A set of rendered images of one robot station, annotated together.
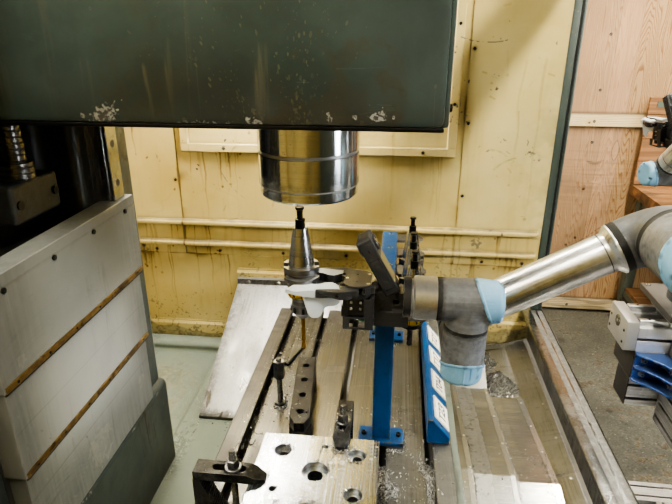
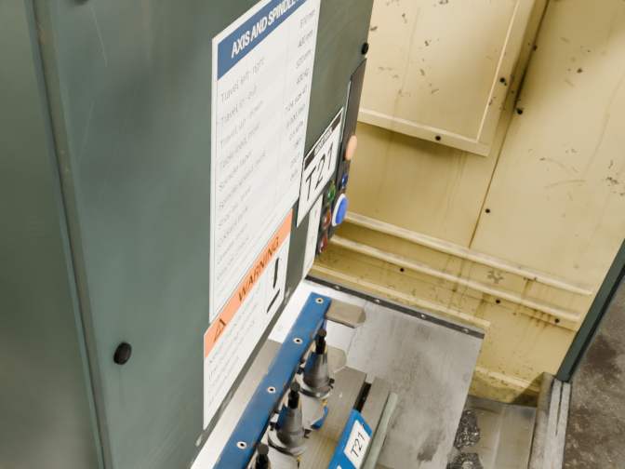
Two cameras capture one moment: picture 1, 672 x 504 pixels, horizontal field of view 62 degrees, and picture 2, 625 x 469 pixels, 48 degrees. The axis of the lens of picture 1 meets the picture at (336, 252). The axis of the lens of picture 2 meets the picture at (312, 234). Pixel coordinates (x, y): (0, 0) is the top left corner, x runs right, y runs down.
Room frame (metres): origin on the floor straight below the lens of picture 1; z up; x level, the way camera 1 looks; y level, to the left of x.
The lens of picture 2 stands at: (0.55, -0.27, 2.11)
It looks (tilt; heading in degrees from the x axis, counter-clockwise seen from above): 39 degrees down; 10
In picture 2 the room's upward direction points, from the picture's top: 7 degrees clockwise
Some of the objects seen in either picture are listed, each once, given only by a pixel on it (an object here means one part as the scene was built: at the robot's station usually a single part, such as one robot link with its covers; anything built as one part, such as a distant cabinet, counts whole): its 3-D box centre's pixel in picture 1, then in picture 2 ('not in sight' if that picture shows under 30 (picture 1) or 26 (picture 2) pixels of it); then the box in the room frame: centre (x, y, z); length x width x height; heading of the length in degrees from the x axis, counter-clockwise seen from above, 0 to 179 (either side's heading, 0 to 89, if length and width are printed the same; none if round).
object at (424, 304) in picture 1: (422, 296); not in sight; (0.86, -0.15, 1.32); 0.08 x 0.05 x 0.08; 174
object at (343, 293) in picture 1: (340, 290); not in sight; (0.85, -0.01, 1.34); 0.09 x 0.05 x 0.02; 97
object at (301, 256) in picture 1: (300, 245); not in sight; (0.88, 0.06, 1.40); 0.04 x 0.04 x 0.07
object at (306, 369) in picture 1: (303, 398); not in sight; (1.10, 0.08, 0.93); 0.26 x 0.05 x 0.06; 179
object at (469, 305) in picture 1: (469, 301); not in sight; (0.85, -0.23, 1.31); 0.11 x 0.08 x 0.09; 84
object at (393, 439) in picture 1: (382, 381); not in sight; (1.00, -0.10, 1.05); 0.10 x 0.05 x 0.30; 84
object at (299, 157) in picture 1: (308, 155); not in sight; (0.88, 0.04, 1.56); 0.16 x 0.16 x 0.12
